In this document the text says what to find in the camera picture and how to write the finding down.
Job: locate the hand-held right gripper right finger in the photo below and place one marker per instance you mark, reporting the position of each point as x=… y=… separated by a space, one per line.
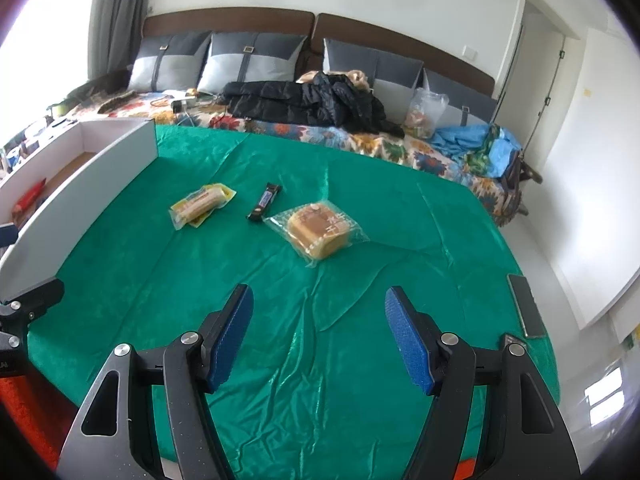
x=410 y=340

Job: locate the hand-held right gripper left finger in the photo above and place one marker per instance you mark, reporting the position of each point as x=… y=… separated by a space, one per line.
x=230 y=340

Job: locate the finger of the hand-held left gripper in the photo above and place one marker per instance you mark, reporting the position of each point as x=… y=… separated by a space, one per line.
x=35 y=297
x=6 y=235

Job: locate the red snack packet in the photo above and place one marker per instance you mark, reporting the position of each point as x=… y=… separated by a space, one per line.
x=31 y=196

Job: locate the white cardboard box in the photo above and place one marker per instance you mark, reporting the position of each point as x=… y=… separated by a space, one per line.
x=75 y=200

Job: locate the packaged bread loaf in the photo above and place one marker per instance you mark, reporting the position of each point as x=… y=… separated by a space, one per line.
x=315 y=230

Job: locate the clear biscuit packet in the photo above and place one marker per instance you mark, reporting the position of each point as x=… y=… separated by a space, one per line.
x=197 y=203

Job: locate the dark chocolate bar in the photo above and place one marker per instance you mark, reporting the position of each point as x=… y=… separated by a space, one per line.
x=265 y=201

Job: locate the orange fuzzy fabric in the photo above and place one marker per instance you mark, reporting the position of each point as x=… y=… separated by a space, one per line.
x=25 y=410

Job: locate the green satin cloth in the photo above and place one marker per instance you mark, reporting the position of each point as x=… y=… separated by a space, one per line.
x=320 y=310

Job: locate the dark smartphone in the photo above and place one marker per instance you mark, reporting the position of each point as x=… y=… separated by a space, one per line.
x=525 y=305

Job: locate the dark cloth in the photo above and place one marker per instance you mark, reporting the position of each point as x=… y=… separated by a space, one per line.
x=95 y=87

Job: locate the green patterned cloth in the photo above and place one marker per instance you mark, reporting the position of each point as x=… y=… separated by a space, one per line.
x=482 y=160

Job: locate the dark wooden chair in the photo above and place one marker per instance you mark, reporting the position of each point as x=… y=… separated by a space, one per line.
x=522 y=175

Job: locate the window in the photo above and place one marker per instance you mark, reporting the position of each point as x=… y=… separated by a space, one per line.
x=45 y=35

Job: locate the floral bed sheet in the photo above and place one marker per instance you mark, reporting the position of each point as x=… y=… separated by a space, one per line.
x=350 y=142

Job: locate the blue cloth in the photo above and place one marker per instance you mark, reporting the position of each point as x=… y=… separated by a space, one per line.
x=460 y=137

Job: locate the white power strip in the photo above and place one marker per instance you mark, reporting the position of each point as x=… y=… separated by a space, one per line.
x=187 y=101

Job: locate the clear plastic bag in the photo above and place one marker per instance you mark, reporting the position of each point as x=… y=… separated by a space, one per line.
x=425 y=112

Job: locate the grey two-tone pillow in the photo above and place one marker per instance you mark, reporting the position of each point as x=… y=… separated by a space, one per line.
x=165 y=60
x=250 y=60
x=380 y=62
x=465 y=97

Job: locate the black puffer jacket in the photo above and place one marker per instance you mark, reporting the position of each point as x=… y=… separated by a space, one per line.
x=300 y=105

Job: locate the grey curtain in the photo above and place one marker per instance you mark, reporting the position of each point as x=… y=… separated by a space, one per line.
x=120 y=10

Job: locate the beige patterned cloth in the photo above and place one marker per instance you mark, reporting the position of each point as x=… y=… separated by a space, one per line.
x=357 y=79

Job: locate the white wall switch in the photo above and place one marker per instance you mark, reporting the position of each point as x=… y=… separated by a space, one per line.
x=470 y=51

